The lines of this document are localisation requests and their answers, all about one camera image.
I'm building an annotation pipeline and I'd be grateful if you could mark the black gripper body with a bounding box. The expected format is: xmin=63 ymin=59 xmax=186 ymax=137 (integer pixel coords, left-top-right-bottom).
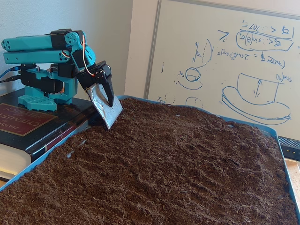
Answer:
xmin=77 ymin=60 xmax=113 ymax=91

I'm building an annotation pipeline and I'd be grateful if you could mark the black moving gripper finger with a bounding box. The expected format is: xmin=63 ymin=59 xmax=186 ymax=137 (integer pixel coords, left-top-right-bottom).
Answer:
xmin=95 ymin=69 xmax=115 ymax=106

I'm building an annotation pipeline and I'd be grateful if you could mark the silver foil scoop plate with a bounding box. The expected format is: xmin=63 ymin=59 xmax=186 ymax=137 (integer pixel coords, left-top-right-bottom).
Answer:
xmin=85 ymin=83 xmax=124 ymax=130

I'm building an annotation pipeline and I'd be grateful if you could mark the brown soil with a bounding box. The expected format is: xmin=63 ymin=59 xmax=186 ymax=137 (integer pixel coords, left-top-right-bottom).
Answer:
xmin=0 ymin=97 xmax=298 ymax=225

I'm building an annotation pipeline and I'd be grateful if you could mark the black controller block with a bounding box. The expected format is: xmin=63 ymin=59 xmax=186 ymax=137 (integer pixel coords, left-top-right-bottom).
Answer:
xmin=19 ymin=63 xmax=36 ymax=71

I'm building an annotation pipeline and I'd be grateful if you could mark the black chemistry physics handbook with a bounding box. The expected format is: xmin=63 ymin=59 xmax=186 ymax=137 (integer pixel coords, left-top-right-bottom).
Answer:
xmin=0 ymin=90 xmax=103 ymax=182

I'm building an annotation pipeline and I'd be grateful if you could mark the whiteboard with blue drawings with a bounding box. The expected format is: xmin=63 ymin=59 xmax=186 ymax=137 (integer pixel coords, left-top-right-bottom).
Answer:
xmin=144 ymin=0 xmax=300 ymax=141

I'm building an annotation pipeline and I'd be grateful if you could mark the blue plastic tray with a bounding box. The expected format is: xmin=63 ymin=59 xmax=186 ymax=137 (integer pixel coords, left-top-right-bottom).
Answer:
xmin=0 ymin=94 xmax=300 ymax=225

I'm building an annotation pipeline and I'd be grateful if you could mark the blue cable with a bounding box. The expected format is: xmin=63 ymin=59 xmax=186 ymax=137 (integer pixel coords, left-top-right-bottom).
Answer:
xmin=0 ymin=66 xmax=21 ymax=79

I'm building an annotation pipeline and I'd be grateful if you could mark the black cable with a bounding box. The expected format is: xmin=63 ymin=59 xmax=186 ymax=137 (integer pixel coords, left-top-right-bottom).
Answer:
xmin=0 ymin=75 xmax=22 ymax=83

